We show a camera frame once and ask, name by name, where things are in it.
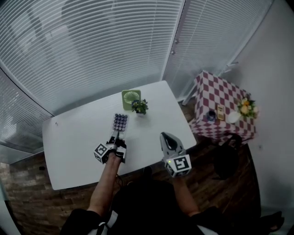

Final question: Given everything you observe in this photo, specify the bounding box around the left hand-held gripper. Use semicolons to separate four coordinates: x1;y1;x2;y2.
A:
93;131;127;164

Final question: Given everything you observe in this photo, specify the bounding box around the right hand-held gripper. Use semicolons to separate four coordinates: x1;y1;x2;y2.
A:
160;132;192;178

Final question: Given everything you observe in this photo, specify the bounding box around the grey keypad with purple keys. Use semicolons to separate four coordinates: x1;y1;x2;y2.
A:
111;113;130;140

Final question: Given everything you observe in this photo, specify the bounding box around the person's left forearm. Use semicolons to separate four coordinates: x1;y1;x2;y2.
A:
87;152;121;218

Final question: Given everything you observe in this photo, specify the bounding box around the person's right forearm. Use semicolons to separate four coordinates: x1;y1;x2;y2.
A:
172;175;199;216

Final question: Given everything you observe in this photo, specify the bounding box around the person's right black shoe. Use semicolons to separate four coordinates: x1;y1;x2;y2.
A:
142;166;153;179

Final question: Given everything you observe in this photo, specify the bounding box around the small potted purple flower plant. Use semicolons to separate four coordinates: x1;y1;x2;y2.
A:
131;99;149;118

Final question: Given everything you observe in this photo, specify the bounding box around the green square desk fan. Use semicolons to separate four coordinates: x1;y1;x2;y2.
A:
121;89;141;110

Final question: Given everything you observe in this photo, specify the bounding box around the black chair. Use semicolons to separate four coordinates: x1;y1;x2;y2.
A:
212;133;243;181

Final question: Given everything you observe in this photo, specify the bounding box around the small yellow box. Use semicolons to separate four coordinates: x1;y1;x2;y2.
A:
217;104;226;121

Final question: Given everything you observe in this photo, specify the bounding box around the person's black clothing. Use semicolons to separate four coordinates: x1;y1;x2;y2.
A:
60;179;230;235

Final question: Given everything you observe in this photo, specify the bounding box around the red white checkered cloth table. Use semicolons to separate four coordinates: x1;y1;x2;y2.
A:
188;70;257;144

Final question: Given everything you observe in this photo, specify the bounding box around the white round vase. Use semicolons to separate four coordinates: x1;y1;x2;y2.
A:
227;111;241;123

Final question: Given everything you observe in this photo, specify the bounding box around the yellow flower bouquet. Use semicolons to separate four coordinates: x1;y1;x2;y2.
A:
237;97;259;119

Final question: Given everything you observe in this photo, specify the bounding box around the wide white window blind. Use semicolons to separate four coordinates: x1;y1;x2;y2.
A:
0;0;186;115

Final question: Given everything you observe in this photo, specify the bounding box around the white side window blind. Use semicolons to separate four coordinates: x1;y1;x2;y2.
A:
0;68;53;152

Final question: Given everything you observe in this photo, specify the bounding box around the white door window blind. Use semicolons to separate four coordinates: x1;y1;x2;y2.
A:
164;0;274;99

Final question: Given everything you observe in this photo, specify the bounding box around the black slipper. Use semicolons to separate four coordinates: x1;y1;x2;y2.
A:
259;211;284;231

